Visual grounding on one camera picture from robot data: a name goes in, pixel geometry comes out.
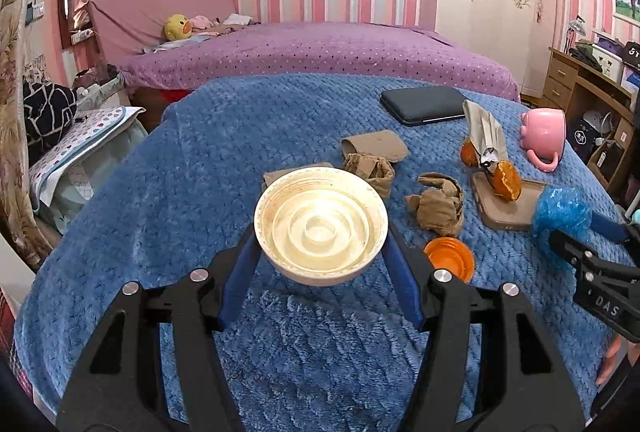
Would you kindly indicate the brown paper bag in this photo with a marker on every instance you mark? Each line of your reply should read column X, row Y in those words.
column 372, row 172

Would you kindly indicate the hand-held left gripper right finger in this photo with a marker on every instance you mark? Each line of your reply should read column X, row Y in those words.
column 402, row 276

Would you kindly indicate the pink covered headboard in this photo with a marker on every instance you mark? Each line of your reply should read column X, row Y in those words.
column 150, row 12

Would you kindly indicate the blue fleece blanket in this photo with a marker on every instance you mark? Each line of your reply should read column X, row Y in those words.
column 240, row 137

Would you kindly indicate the pink mug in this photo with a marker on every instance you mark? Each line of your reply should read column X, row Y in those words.
column 542, row 132

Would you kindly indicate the orange fruit behind cloth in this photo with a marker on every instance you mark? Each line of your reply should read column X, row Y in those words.
column 469, row 153

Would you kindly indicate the beige phone case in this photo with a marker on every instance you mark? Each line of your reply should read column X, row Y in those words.
column 505, row 212

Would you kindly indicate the white storage box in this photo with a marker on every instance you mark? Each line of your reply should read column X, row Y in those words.
column 607, row 57

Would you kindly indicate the person's right hand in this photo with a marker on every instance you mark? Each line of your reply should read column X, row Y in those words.
column 609, row 359

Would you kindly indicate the floral curtain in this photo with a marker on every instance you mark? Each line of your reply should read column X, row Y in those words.
column 15, row 112

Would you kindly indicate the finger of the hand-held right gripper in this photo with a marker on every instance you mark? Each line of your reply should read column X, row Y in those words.
column 570, row 247
column 607, row 228

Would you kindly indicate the blue plastic bag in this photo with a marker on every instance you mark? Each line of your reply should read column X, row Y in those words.
column 560, row 212

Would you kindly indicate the purple dotted bed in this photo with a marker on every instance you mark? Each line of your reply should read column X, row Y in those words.
column 325, row 52

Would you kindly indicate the dark printed box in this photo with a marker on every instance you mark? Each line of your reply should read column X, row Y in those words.
column 580, row 135

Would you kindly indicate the black patterned bag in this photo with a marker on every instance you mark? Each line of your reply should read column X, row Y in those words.
column 47, row 110

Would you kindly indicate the desk lamp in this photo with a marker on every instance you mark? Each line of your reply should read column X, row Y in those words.
column 577, row 27

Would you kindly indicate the white wardrobe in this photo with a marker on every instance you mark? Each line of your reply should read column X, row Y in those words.
column 495, row 37

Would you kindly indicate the brown paper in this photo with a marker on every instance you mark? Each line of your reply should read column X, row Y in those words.
column 437, row 209

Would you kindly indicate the small white fan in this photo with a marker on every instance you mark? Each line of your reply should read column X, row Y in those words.
column 597, row 121

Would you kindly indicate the dark green jacket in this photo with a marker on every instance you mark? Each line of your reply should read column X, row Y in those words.
column 585, row 50

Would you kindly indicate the polka dot cushion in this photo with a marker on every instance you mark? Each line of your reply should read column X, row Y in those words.
column 80, row 137

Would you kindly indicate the pink cloth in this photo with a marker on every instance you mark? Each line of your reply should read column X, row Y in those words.
column 202, row 22

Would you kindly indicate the orange plastic lid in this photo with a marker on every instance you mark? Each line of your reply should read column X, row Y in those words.
column 450, row 259

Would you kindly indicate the flattened cardboard tube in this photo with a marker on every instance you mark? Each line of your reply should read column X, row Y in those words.
column 375, row 145

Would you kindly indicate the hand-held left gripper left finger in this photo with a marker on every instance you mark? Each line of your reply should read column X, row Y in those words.
column 241, row 276

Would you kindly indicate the yellow duck plush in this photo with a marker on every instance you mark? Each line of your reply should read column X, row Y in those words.
column 177, row 26

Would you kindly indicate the wooden desk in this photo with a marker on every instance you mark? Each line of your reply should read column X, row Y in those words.
column 560, row 77

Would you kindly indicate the white cloth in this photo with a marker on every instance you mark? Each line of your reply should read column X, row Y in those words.
column 237, row 18

